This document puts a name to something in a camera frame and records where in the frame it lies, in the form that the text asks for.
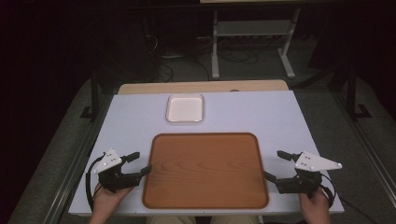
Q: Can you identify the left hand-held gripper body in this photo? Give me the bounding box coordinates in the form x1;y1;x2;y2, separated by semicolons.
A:
92;147;140;193

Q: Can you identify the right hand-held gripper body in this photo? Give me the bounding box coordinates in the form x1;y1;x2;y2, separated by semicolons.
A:
276;150;344;198

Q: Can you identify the person's left hand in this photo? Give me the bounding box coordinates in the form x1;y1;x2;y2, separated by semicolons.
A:
91;182;135;219

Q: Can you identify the person's right hand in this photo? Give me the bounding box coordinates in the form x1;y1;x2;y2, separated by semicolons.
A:
298;189;332;224

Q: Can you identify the brown wooden tray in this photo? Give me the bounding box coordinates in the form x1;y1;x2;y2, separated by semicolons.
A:
142;132;271;210

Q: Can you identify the black metal stand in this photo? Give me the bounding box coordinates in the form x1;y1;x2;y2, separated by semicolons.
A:
346;63;374;121
79;69;101;121

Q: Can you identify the white square dish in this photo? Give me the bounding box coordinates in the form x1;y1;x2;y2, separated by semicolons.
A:
164;92;205;123

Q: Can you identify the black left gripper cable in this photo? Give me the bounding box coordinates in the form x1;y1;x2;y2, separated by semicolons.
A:
85;151;107;213

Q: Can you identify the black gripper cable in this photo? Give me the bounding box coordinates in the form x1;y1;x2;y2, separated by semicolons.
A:
319;173;379;224
85;151;107;213

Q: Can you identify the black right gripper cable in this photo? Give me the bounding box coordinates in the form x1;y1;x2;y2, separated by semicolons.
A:
319;173;379;224

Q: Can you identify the grey metal rail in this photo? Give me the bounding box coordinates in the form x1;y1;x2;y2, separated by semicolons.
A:
331;91;396;200
41;92;115;224

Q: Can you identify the white metal desk frame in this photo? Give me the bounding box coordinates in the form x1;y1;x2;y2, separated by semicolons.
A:
210;7;303;80

